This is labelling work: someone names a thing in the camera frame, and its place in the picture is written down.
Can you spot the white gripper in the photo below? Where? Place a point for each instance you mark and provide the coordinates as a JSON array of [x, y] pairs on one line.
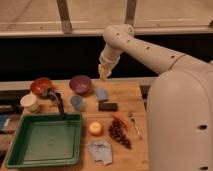
[[109, 58]]

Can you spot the yellow banana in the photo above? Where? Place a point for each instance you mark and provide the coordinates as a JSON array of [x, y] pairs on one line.
[[103, 73]]

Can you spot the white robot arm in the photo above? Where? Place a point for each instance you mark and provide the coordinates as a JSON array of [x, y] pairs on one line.
[[179, 103]]

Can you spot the blue plastic cup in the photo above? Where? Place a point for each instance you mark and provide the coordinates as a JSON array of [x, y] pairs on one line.
[[77, 102]]

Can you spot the white paper cup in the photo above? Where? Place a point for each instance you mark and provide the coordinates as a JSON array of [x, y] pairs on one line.
[[30, 103]]

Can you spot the blue sponge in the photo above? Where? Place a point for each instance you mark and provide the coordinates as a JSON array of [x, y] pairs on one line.
[[101, 94]]

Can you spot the purple bowl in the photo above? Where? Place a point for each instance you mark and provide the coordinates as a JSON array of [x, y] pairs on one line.
[[80, 84]]

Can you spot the black rectangular block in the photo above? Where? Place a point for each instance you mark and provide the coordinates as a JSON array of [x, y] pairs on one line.
[[107, 107]]

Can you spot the red chili pepper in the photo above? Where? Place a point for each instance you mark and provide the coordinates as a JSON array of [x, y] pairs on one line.
[[118, 117]]

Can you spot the small metal utensil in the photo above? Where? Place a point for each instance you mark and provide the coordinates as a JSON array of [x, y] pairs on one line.
[[130, 115]]

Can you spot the yellow round fruit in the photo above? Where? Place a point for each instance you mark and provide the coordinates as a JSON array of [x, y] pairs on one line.
[[95, 128]]

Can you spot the dark grape bunch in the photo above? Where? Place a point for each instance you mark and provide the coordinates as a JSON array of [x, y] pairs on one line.
[[115, 131]]

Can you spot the red bowl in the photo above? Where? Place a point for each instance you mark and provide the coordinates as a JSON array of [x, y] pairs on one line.
[[40, 84]]

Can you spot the crumpled blue cloth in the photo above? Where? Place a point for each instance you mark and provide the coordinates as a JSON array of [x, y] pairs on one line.
[[101, 151]]

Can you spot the green plastic tray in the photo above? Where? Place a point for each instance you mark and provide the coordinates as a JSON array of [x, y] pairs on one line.
[[46, 141]]

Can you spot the blue object at edge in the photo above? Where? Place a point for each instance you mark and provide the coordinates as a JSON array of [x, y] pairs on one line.
[[4, 121]]

